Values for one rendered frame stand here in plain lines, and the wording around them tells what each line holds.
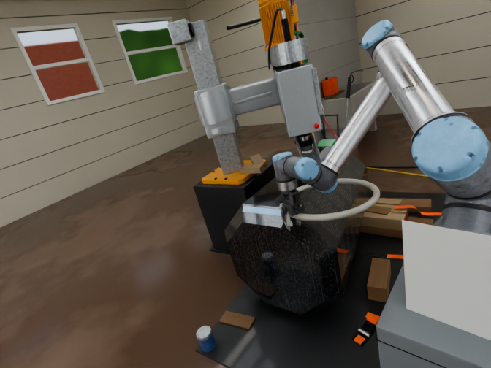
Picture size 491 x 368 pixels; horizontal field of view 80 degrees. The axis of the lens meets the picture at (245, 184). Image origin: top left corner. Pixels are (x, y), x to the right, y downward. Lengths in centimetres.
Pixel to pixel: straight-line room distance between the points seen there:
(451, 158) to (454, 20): 582
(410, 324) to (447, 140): 54
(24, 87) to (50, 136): 98
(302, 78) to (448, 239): 133
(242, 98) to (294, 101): 74
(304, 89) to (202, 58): 98
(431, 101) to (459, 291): 52
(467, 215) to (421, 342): 37
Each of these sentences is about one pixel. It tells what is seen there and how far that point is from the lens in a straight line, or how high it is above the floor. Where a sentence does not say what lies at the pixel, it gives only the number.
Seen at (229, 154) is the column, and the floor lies 96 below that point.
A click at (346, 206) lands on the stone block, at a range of 205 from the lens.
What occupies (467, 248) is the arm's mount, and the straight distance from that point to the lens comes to 90.
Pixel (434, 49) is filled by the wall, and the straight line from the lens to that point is 665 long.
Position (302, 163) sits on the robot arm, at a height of 125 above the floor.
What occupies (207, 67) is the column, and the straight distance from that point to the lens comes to 257.
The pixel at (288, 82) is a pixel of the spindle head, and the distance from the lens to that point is 192.
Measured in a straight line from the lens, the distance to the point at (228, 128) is 256.
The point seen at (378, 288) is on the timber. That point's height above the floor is 13.
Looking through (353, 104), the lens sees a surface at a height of 75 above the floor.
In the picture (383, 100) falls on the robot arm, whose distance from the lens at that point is 135.
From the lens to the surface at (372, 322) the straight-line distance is 210.
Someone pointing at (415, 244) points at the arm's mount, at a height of 110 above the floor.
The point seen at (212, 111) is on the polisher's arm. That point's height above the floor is 137.
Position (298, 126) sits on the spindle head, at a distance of 197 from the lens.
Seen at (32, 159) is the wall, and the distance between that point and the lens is 722.
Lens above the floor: 165
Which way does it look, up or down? 22 degrees down
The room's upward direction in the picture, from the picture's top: 15 degrees counter-clockwise
